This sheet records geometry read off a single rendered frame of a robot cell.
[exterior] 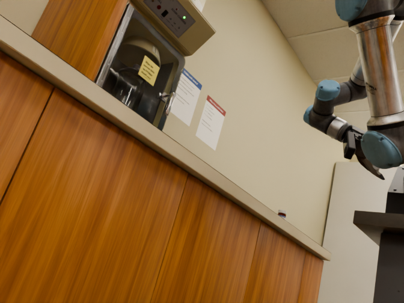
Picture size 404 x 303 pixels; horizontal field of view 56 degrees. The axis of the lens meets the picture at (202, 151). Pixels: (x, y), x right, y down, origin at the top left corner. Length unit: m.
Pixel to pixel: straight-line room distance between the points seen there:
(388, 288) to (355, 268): 2.63
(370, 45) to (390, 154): 0.30
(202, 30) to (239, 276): 0.88
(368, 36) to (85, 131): 0.77
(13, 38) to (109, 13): 0.48
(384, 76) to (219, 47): 1.48
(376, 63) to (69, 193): 0.84
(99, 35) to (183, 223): 0.57
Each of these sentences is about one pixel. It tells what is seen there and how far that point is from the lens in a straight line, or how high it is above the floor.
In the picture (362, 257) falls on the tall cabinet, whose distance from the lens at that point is 3.83.
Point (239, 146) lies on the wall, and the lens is 2.56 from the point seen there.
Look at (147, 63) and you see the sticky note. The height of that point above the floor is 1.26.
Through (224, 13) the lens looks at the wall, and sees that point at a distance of 2.57.
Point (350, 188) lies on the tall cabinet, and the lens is 4.04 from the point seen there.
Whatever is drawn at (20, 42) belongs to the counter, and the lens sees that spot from 0.76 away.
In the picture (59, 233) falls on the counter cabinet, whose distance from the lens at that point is 0.82.
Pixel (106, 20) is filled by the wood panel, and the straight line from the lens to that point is 1.17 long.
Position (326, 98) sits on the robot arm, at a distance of 1.38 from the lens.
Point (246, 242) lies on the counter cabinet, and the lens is 1.35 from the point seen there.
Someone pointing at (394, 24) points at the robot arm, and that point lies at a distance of 1.30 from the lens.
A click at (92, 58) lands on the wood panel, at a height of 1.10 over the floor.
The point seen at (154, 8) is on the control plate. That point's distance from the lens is 1.37.
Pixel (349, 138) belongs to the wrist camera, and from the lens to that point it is 1.37.
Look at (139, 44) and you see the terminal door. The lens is 1.33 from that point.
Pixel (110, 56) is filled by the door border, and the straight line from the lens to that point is 1.24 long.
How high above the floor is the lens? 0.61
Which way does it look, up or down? 19 degrees up
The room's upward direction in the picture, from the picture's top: 16 degrees clockwise
